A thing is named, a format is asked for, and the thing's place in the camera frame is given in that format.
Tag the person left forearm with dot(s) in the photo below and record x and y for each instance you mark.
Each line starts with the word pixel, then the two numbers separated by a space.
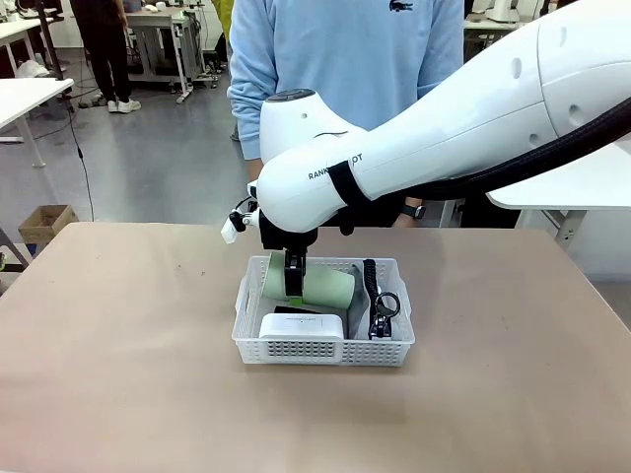
pixel 413 201

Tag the grey wheeled desk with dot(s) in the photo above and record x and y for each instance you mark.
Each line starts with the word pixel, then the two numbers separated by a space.
pixel 162 34

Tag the white rectangular box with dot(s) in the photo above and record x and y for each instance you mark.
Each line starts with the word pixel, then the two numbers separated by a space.
pixel 301 326

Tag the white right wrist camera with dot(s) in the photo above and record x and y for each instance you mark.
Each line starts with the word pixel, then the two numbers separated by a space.
pixel 231 229

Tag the large white table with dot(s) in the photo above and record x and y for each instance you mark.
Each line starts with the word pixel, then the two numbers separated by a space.
pixel 567 192

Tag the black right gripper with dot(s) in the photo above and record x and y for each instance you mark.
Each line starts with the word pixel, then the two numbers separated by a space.
pixel 286 239

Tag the white perforated plastic basket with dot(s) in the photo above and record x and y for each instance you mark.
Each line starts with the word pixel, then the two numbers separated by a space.
pixel 325 352

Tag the person in light blue sweatshirt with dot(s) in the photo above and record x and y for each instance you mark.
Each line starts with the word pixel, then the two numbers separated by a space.
pixel 345 59

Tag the person left hand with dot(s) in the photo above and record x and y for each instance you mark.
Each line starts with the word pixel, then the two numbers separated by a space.
pixel 406 222

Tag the small white table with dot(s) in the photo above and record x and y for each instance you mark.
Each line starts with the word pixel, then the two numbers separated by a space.
pixel 24 98

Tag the open cardboard box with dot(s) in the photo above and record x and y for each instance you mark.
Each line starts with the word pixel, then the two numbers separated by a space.
pixel 47 224

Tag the black stand pole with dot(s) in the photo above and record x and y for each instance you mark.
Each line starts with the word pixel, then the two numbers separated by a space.
pixel 51 44

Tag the grey CAMPUS pouch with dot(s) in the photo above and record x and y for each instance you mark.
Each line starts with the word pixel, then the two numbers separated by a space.
pixel 362 305

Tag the black wristwatch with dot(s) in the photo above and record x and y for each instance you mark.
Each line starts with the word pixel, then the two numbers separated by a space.
pixel 415 212

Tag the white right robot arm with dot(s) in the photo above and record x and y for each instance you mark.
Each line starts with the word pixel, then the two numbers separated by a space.
pixel 443 123

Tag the bystander in black clothes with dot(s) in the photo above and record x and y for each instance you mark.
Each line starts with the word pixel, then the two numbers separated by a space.
pixel 106 54

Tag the pale green cup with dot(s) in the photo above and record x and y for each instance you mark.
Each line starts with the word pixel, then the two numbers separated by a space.
pixel 328 290

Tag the person right forearm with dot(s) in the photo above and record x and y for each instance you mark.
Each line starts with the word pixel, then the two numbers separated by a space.
pixel 254 170

